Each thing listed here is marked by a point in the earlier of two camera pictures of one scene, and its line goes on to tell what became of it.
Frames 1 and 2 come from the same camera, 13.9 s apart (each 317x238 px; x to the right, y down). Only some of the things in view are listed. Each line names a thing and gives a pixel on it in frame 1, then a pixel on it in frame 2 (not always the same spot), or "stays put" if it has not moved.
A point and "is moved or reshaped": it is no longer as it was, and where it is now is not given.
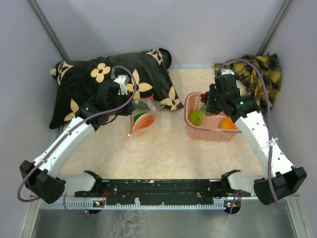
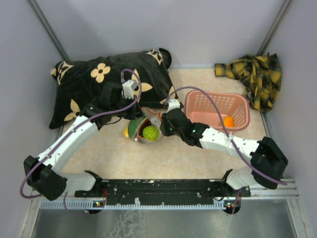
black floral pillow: x=78 y=82 stays put
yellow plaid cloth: x=260 y=75 stays put
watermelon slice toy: x=142 y=120 is moved or reshaped
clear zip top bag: x=143 y=115 is moved or reshaped
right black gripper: x=211 y=106 -> x=164 y=122
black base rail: x=163 y=192 stays put
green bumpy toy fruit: x=195 y=117 -> x=150 y=133
